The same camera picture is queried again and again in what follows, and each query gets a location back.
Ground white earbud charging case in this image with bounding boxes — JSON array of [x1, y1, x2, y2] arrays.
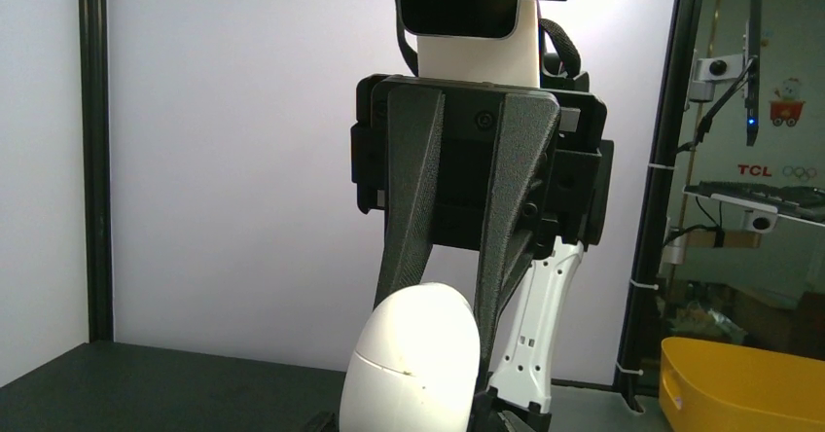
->
[[339, 282, 480, 432]]

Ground black left rear frame post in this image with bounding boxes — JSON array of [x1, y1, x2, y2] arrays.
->
[[78, 0, 115, 342]]

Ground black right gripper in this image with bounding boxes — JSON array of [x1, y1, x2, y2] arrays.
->
[[350, 74, 614, 378]]

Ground black frame post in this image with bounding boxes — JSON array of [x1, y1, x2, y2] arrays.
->
[[613, 0, 702, 415], [78, 0, 115, 342]]

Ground black monitor on stand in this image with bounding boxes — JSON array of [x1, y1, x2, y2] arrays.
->
[[675, 0, 763, 155]]

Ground yellow plastic bin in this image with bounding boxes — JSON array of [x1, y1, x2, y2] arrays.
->
[[659, 337, 824, 432]]

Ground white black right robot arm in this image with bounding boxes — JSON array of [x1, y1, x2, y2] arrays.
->
[[338, 16, 613, 431]]

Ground black keyboard on tray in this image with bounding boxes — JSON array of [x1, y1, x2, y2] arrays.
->
[[683, 181, 824, 226]]

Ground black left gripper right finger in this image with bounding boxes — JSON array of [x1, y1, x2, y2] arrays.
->
[[470, 390, 534, 432]]

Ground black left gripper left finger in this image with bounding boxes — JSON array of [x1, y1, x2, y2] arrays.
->
[[303, 412, 339, 432]]

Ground black front frame post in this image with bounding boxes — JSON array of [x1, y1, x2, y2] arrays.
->
[[613, 0, 702, 415]]

